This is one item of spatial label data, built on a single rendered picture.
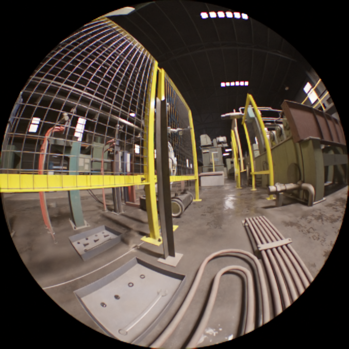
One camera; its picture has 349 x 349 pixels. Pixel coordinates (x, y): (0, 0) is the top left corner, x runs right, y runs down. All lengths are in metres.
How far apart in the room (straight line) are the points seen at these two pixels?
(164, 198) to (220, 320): 0.53
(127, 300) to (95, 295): 0.13
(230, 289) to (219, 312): 0.11
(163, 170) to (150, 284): 0.49
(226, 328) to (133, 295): 0.32
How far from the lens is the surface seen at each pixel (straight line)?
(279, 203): 1.41
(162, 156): 0.44
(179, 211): 1.07
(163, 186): 0.43
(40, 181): 0.44
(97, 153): 9.65
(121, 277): 0.54
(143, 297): 0.46
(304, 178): 1.74
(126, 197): 1.88
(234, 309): 0.45
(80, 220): 1.10
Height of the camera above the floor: 0.41
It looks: 2 degrees up
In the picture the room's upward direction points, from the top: 3 degrees counter-clockwise
